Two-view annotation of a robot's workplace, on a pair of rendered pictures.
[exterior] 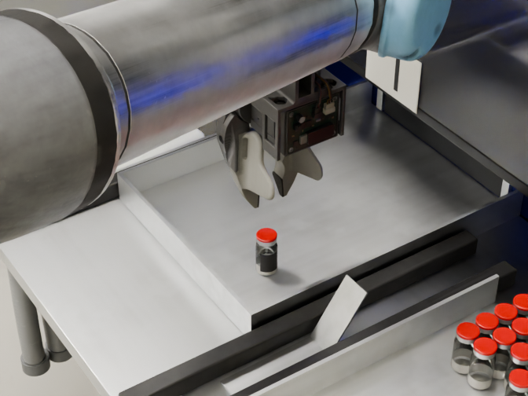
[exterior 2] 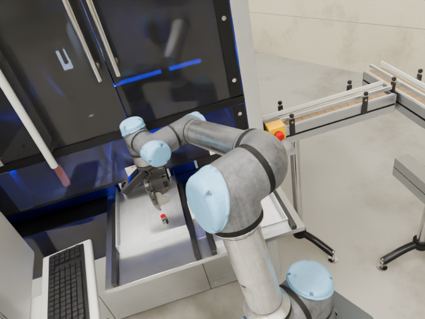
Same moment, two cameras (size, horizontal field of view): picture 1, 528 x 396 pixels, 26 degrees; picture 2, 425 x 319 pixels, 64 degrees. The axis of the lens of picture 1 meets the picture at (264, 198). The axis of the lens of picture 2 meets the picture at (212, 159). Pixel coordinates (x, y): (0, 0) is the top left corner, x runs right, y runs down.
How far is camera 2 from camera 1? 0.75 m
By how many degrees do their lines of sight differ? 48
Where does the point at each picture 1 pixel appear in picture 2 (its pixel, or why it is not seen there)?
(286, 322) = (188, 220)
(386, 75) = not seen: hidden behind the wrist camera
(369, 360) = not seen: hidden behind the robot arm
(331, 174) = (140, 204)
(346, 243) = (166, 206)
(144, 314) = (167, 252)
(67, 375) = not seen: outside the picture
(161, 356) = (183, 250)
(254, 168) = (161, 199)
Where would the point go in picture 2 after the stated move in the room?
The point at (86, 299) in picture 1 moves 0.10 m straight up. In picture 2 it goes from (154, 265) to (145, 247)
